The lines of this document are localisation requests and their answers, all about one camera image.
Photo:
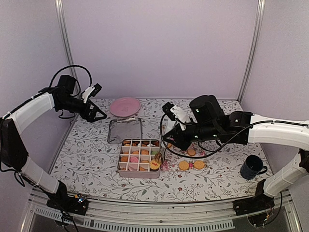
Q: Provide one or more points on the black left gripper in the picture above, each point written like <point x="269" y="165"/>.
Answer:
<point x="85" y="115"/>

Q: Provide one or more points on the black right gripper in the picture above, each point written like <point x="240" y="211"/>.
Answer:
<point x="175" y="134"/>

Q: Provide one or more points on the silver tin lid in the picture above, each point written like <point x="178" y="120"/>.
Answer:
<point x="120" y="129"/>

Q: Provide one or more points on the small swirl butter cookie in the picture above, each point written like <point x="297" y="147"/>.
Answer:
<point x="144" y="152"/>

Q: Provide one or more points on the metal tongs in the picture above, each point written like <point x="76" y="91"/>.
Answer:
<point x="160" y="156"/>

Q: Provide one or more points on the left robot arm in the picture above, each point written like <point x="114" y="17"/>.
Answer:
<point x="13" y="152"/>

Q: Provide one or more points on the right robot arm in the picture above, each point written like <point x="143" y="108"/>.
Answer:
<point x="239" y="127"/>

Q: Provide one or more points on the floral cookie tray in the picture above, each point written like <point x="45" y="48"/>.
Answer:
<point x="176" y="160"/>

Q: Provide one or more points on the pink plate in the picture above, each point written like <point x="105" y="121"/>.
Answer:
<point x="125" y="107"/>

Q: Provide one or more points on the pink divided cookie tin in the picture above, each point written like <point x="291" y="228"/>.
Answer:
<point x="148" y="167"/>

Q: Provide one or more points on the dark blue mug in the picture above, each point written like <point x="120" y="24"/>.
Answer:
<point x="252" y="167"/>

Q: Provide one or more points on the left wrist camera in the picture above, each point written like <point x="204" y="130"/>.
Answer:
<point x="91" y="92"/>

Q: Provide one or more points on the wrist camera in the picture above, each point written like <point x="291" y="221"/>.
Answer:
<point x="91" y="92"/>
<point x="176" y="113"/>

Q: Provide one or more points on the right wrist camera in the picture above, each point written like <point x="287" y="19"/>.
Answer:
<point x="176" y="113"/>

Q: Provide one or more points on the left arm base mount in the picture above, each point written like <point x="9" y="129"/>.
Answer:
<point x="68" y="204"/>

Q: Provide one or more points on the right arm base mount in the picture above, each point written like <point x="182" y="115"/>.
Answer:
<point x="249" y="206"/>

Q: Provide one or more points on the front aluminium rail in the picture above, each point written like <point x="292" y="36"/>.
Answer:
<point x="113" y="215"/>

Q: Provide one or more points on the left aluminium frame post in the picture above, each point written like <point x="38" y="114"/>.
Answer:
<point x="64" y="31"/>

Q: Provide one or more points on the aluminium frame post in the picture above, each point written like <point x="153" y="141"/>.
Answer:
<point x="253" y="48"/>
<point x="64" y="31"/>

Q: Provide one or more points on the right aluminium frame post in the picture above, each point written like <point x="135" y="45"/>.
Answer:
<point x="253" y="48"/>

